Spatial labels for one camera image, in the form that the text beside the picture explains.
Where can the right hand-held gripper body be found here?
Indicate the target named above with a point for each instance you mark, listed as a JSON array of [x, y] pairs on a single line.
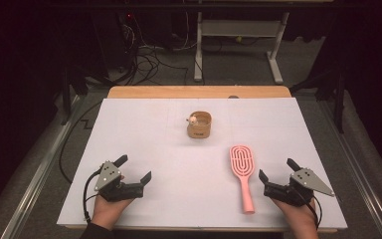
[[298, 189]]

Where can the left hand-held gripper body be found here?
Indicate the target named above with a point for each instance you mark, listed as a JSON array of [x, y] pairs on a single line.
[[116, 189]]

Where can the pink hairbrush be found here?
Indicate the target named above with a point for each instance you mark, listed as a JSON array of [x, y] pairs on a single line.
[[242, 166]]

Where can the person's left hand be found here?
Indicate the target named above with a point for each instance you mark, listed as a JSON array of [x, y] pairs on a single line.
[[109, 210]]

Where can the person's right hand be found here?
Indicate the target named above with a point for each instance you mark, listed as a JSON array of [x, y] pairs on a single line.
[[296, 214]]

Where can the white table mat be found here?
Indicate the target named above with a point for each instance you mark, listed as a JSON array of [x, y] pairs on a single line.
[[179, 186]]

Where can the round wooden holder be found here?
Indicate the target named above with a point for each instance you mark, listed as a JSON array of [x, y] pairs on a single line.
[[199, 127]]

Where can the small pale figurine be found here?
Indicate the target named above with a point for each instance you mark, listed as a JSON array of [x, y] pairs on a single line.
[[193, 119]]

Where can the black metal stand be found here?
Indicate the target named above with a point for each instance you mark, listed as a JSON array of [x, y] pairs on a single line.
[[71, 89], [335, 93]]

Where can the wooden table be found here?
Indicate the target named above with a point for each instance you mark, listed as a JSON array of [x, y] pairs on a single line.
[[199, 91]]

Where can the dark computer case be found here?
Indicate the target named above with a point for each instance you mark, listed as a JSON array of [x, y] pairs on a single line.
[[116, 40]]

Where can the small yellow-green ball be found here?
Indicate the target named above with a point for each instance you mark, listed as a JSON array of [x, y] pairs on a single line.
[[238, 39]]

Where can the silver floor rail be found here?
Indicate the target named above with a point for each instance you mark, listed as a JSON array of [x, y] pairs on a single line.
[[43, 166], [358, 166]]

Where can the white desk frame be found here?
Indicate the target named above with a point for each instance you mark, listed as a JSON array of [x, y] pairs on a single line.
[[242, 28]]

